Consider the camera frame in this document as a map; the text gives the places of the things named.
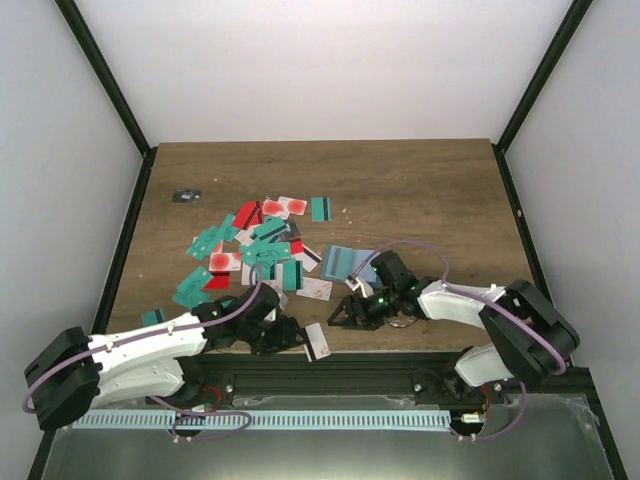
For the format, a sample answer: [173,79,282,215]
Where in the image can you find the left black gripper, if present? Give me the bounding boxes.
[241,316,309,358]

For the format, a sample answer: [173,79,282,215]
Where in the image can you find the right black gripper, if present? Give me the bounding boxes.
[328,287,399,331]

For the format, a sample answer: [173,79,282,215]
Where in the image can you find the blue leather card holder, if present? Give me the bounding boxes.
[320,244,372,283]

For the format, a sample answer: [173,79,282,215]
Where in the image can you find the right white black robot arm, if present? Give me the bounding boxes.
[327,250,580,403]

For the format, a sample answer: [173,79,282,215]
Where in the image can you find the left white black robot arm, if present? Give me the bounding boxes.
[21,283,308,431]

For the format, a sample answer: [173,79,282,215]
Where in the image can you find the white card red pattern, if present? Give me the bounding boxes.
[296,277,333,301]

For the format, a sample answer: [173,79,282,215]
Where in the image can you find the teal striped card upright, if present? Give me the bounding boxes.
[282,259,304,291]

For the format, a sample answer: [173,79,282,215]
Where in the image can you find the red card lower left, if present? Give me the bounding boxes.
[202,272,230,291]

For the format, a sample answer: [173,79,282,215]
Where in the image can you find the teal VIP card centre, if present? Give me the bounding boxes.
[239,242,291,266]

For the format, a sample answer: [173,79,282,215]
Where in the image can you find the white card red blob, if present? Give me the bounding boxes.
[208,252,242,273]

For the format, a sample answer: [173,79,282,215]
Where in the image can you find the teal card far left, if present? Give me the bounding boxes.
[172,266,213,309]

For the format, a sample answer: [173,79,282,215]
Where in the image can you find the teal card with stripe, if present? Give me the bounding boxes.
[311,197,331,222]

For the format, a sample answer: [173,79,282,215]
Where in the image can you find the red card black stripe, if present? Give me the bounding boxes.
[232,201,264,230]

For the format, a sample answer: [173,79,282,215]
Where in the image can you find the teal striped card left edge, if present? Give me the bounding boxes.
[141,308,166,328]

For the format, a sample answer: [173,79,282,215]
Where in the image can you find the white card red circles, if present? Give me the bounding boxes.
[262,196,307,219]

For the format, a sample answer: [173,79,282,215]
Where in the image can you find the small black card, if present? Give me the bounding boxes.
[172,189,201,204]

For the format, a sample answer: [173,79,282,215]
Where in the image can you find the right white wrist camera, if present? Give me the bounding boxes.
[345,275,374,298]

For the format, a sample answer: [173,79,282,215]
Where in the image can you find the black aluminium frame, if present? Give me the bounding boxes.
[57,1,627,479]

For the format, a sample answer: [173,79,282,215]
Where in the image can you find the light blue slotted rail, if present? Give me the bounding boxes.
[72,409,451,433]

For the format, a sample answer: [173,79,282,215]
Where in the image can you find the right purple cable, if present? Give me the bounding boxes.
[349,240,569,442]

